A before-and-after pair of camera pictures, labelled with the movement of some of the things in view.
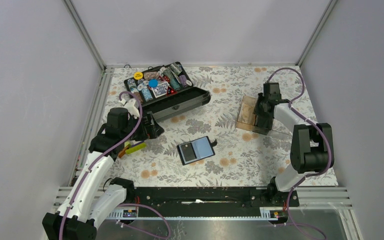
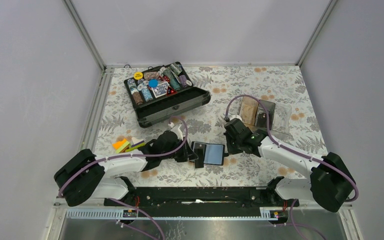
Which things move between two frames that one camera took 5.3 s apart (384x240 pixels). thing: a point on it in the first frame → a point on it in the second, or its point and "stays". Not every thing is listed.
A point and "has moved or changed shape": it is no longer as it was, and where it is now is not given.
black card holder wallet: [196, 150] has moved or changed shape
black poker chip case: [165, 90] stays
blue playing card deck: [161, 90] stays
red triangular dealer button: [170, 91] stays
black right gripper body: [260, 106] → [233, 145]
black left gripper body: [142, 132] → [180, 155]
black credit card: [188, 151] has moved or changed shape
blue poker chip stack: [147, 94] stays
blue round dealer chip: [153, 83] stays
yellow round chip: [138, 75] stays
